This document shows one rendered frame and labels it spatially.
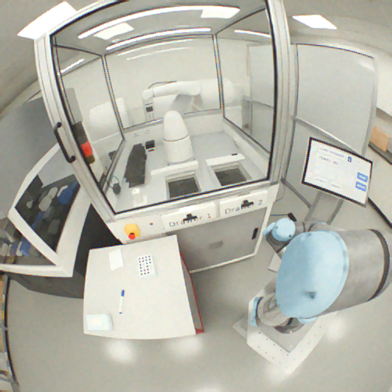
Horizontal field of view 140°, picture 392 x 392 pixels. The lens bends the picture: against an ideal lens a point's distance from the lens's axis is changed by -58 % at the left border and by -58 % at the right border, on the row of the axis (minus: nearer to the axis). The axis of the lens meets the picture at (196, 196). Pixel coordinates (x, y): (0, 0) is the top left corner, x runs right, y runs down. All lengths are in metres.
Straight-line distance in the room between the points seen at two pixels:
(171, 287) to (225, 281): 0.86
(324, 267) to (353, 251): 0.05
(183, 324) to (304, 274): 0.68
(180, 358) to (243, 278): 0.97
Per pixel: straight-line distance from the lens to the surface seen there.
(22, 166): 1.02
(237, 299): 1.60
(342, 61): 1.89
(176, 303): 0.83
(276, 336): 0.83
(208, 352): 1.57
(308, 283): 0.19
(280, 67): 0.78
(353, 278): 0.21
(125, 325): 0.91
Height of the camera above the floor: 1.56
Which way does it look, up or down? 42 degrees down
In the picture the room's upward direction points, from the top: 9 degrees counter-clockwise
